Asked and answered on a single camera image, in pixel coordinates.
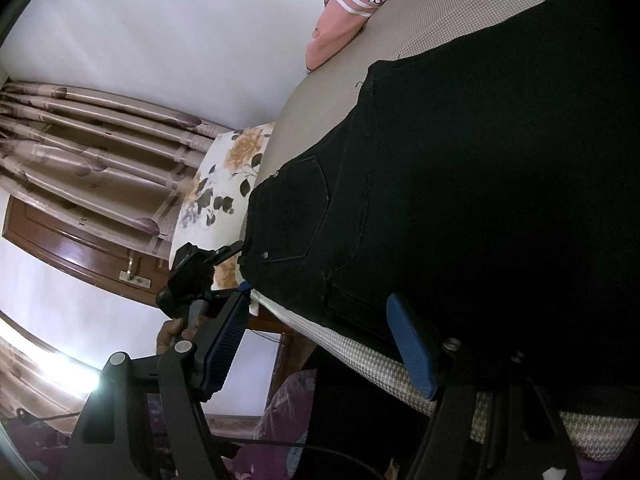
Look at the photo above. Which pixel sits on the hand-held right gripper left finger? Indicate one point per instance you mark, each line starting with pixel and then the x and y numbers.
pixel 225 345

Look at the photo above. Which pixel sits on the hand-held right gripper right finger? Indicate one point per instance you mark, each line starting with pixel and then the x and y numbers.
pixel 412 345

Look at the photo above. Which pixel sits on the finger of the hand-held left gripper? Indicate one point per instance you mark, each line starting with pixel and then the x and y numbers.
pixel 227 251

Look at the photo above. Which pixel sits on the black pants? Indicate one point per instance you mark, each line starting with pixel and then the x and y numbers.
pixel 475 185

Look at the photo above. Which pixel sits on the person's left hand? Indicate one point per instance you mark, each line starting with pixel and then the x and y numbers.
pixel 170 337

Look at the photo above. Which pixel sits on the metal door latch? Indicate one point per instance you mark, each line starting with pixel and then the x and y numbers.
pixel 134 274

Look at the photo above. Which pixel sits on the floral pillow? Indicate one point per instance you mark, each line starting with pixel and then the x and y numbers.
pixel 220 185

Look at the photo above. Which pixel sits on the brown wooden door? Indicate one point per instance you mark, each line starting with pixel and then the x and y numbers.
pixel 75 255

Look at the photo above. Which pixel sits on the striped patterned curtain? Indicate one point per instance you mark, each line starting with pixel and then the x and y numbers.
pixel 100 145

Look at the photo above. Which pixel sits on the pink striped garment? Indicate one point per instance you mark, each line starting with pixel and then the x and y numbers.
pixel 340 25

